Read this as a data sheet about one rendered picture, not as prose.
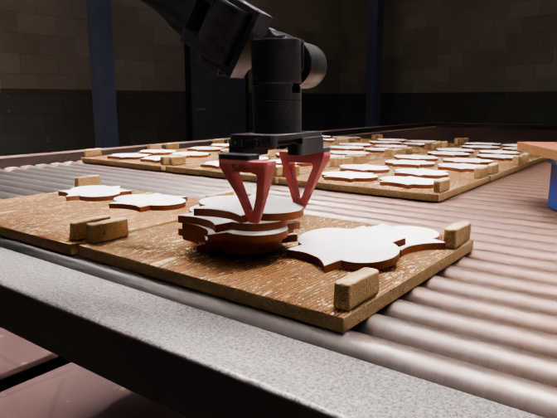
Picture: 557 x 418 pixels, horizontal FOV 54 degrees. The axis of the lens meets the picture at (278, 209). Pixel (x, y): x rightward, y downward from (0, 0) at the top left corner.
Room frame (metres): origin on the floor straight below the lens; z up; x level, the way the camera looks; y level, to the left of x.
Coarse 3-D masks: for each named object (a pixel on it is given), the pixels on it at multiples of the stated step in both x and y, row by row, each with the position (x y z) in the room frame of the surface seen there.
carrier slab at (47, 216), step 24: (48, 192) 1.12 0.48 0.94; (144, 192) 1.12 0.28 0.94; (0, 216) 0.88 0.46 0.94; (24, 216) 0.88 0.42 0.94; (48, 216) 0.88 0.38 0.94; (72, 216) 0.88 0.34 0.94; (120, 216) 0.88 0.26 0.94; (144, 216) 0.88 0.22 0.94; (168, 216) 0.88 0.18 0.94; (24, 240) 0.77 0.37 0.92; (48, 240) 0.73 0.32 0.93
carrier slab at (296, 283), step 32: (320, 224) 0.82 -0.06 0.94; (352, 224) 0.82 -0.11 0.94; (96, 256) 0.68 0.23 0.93; (128, 256) 0.64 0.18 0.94; (160, 256) 0.64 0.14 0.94; (192, 256) 0.64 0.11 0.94; (224, 256) 0.64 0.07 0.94; (256, 256) 0.64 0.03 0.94; (416, 256) 0.64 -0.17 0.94; (448, 256) 0.65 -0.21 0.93; (192, 288) 0.57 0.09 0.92; (224, 288) 0.54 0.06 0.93; (256, 288) 0.53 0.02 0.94; (288, 288) 0.53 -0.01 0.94; (320, 288) 0.53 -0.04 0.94; (384, 288) 0.53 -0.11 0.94; (320, 320) 0.47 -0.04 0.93; (352, 320) 0.46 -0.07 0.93
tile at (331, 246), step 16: (304, 240) 0.67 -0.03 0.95; (320, 240) 0.66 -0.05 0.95; (336, 240) 0.66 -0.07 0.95; (352, 240) 0.65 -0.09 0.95; (368, 240) 0.65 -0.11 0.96; (384, 240) 0.64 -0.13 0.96; (400, 240) 0.64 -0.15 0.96; (288, 256) 0.64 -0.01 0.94; (304, 256) 0.63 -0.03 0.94; (320, 256) 0.60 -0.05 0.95; (336, 256) 0.60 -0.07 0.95; (352, 256) 0.60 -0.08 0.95; (368, 256) 0.59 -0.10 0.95; (384, 256) 0.59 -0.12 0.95
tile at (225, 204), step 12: (204, 204) 0.67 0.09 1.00; (216, 204) 0.67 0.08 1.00; (228, 204) 0.67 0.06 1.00; (252, 204) 0.67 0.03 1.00; (276, 204) 0.67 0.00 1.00; (288, 204) 0.67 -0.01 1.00; (300, 204) 0.67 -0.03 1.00; (216, 216) 0.64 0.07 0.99; (228, 216) 0.63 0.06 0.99; (240, 216) 0.60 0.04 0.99; (264, 216) 0.62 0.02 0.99; (276, 216) 0.62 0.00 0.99; (288, 216) 0.62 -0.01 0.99; (300, 216) 0.64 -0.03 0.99
